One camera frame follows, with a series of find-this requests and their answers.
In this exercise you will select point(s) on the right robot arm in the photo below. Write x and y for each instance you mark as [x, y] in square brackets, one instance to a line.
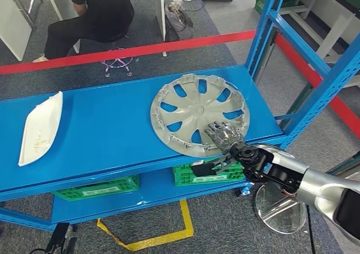
[318, 192]

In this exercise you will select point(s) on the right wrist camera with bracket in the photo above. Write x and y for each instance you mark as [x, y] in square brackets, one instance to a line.
[202, 169]

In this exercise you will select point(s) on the silver plastic hubcap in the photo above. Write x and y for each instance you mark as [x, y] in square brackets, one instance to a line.
[186, 111]

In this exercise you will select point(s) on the red floor tape strip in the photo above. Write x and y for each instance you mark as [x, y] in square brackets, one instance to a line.
[346, 114]
[140, 51]

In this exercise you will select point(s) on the chrome stand with round base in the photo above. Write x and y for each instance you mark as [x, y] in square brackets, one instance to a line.
[278, 215]

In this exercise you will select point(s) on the blue metal shelf rack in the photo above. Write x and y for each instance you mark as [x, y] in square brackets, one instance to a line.
[112, 125]

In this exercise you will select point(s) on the yellow floor tape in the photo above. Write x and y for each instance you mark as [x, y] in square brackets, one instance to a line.
[187, 222]

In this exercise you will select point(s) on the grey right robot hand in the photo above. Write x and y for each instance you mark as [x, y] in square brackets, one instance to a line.
[226, 136]

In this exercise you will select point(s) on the black stool chrome base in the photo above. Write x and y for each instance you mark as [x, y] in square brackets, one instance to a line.
[112, 39]

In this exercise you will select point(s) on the white desk panel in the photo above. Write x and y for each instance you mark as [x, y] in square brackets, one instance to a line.
[160, 10]
[60, 6]
[13, 25]

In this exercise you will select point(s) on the grey bag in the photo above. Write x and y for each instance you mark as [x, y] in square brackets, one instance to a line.
[176, 27]

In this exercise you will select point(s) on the white plastic cover part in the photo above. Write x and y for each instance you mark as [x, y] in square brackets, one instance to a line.
[39, 131]

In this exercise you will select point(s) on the person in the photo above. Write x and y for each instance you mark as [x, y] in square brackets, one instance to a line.
[106, 10]

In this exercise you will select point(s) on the green crate stack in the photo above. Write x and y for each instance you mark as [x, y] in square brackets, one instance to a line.
[263, 1]

